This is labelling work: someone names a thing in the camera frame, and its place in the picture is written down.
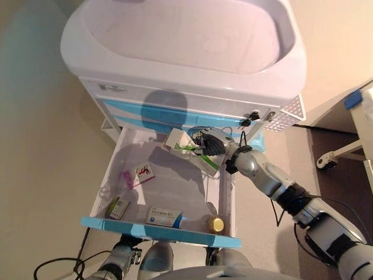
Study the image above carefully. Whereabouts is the blue bed clip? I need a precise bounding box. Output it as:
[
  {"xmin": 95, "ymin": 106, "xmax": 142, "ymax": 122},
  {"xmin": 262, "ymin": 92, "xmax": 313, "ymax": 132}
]
[{"xmin": 343, "ymin": 92, "xmax": 364, "ymax": 110}]

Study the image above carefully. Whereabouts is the green white medicine pack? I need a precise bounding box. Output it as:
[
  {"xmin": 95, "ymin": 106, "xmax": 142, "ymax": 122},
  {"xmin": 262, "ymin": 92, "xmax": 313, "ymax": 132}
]
[{"xmin": 162, "ymin": 127, "xmax": 226, "ymax": 179}]

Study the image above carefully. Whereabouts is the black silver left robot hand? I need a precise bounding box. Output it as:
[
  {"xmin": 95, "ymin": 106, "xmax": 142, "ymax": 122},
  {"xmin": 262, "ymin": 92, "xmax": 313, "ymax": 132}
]
[{"xmin": 118, "ymin": 234, "xmax": 140, "ymax": 251}]

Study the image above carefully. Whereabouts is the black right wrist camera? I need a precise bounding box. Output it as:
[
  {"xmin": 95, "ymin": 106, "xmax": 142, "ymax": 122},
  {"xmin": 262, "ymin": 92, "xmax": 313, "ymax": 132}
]
[{"xmin": 225, "ymin": 158, "xmax": 239, "ymax": 175}]

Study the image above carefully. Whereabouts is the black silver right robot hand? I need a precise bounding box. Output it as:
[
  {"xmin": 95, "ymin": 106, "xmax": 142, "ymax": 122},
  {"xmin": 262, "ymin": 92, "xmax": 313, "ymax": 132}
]
[{"xmin": 188, "ymin": 128, "xmax": 234, "ymax": 158}]

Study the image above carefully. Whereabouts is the cart logo label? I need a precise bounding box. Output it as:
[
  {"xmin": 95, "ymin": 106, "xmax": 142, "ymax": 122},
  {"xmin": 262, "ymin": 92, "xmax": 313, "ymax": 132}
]
[{"xmin": 98, "ymin": 83, "xmax": 127, "ymax": 94}]

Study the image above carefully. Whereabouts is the small green medicine box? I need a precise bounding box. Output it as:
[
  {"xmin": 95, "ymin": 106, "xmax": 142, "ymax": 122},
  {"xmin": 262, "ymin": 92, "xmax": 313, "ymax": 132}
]
[{"xmin": 104, "ymin": 195, "xmax": 131, "ymax": 220}]

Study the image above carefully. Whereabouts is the grey robot torso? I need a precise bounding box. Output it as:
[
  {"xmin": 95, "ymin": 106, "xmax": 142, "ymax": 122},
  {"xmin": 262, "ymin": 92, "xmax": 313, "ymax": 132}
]
[{"xmin": 161, "ymin": 264, "xmax": 294, "ymax": 280}]

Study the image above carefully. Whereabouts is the bed caster wheel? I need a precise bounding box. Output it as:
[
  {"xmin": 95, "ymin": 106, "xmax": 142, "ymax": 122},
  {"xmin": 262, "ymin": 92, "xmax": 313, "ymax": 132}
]
[{"xmin": 316, "ymin": 154, "xmax": 336, "ymax": 172}]

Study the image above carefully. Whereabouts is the black floor cable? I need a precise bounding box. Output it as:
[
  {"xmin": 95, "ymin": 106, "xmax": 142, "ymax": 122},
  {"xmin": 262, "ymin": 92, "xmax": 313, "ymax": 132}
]
[{"xmin": 33, "ymin": 250, "xmax": 117, "ymax": 280}]

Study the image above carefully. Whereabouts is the blue white medicine box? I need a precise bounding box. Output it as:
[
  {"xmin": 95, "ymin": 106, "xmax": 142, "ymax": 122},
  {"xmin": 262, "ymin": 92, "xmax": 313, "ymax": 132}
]
[{"xmin": 144, "ymin": 205, "xmax": 184, "ymax": 230}]

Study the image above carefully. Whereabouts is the light blue side bin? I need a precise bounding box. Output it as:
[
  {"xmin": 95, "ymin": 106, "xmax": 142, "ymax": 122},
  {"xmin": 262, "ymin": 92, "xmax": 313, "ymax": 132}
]
[{"xmin": 249, "ymin": 134, "xmax": 266, "ymax": 154}]

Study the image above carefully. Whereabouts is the white medical cart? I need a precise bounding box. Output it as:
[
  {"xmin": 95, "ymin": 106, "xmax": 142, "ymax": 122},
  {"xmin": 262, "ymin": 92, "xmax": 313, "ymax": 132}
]
[{"xmin": 59, "ymin": 0, "xmax": 308, "ymax": 155}]

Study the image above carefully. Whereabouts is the white card red print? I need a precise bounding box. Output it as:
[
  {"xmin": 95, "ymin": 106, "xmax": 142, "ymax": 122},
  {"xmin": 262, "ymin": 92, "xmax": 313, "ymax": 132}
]
[{"xmin": 132, "ymin": 162, "xmax": 156, "ymax": 185}]

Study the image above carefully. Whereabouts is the white perforated side panel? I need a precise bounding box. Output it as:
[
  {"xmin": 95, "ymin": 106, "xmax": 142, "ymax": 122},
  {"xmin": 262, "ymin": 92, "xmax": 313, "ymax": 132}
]
[{"xmin": 264, "ymin": 94, "xmax": 307, "ymax": 132}]

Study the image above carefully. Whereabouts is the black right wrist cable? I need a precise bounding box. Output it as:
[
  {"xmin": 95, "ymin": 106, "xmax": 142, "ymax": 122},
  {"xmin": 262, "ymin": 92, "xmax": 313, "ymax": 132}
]
[{"xmin": 238, "ymin": 130, "xmax": 254, "ymax": 153}]

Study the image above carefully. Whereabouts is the small purple box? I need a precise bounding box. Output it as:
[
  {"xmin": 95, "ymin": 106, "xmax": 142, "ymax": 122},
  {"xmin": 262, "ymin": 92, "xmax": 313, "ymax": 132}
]
[{"xmin": 121, "ymin": 170, "xmax": 134, "ymax": 190}]

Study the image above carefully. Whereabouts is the glass jar gold lid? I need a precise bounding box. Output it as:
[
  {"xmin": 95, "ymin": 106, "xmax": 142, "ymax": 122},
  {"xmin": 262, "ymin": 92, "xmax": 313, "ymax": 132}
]
[{"xmin": 206, "ymin": 214, "xmax": 226, "ymax": 235}]

